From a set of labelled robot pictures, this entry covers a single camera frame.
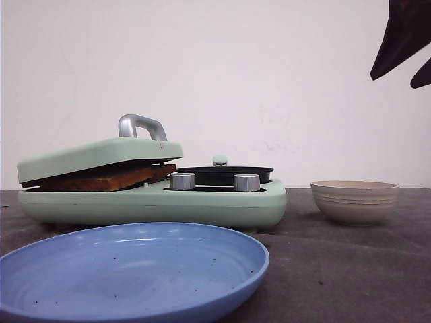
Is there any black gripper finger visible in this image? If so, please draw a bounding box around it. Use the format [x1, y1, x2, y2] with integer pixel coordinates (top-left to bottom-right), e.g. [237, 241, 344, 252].
[370, 1, 430, 80]
[410, 60, 431, 89]

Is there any beige ribbed bowl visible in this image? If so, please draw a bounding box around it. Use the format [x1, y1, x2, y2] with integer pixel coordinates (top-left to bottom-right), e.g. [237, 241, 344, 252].
[310, 180, 399, 226]

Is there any silver lid handle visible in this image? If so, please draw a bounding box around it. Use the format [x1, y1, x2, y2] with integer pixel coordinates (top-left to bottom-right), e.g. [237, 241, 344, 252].
[118, 114, 167, 141]

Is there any breakfast maker hinged lid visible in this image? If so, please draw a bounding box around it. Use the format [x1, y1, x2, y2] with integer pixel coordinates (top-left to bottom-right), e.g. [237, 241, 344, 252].
[17, 137, 183, 185]

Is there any bread slice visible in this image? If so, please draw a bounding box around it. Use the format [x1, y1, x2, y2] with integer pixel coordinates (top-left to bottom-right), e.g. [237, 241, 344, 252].
[36, 166, 153, 193]
[148, 164, 176, 183]

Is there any mint green breakfast maker base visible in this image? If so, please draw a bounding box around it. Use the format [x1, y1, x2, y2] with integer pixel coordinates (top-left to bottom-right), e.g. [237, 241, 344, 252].
[18, 179, 287, 229]

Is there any right silver control knob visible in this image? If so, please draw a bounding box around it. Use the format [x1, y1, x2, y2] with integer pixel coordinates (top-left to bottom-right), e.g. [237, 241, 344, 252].
[234, 174, 260, 192]

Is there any silver control knob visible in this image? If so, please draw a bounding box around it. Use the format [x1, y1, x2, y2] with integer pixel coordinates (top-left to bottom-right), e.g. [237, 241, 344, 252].
[170, 172, 195, 190]
[234, 174, 260, 192]

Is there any black round frying pan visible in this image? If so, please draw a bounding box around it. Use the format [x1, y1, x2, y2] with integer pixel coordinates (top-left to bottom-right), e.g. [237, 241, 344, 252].
[176, 157, 274, 186]

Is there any left silver control knob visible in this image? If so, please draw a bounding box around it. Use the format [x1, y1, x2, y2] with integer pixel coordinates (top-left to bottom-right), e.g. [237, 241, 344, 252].
[170, 172, 195, 190]

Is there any blue round plate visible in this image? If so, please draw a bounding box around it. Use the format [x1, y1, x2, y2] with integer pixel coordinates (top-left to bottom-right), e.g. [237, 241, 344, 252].
[1, 223, 270, 322]

